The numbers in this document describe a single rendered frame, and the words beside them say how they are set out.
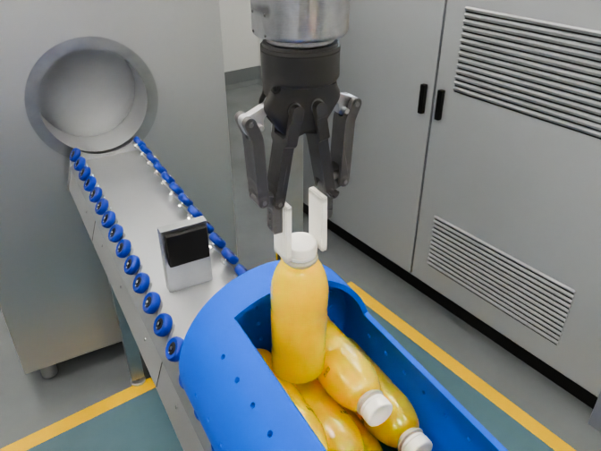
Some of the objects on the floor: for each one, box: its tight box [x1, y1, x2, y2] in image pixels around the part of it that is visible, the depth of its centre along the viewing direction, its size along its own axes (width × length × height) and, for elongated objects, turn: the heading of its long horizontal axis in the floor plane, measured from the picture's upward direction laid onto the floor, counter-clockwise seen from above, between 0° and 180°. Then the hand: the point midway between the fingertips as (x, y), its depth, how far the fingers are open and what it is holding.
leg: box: [107, 277, 146, 387], centre depth 203 cm, size 6×6×63 cm
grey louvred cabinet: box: [303, 0, 601, 409], centre depth 243 cm, size 54×215×145 cm, turn 36°
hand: (300, 225), depth 62 cm, fingers closed on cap, 4 cm apart
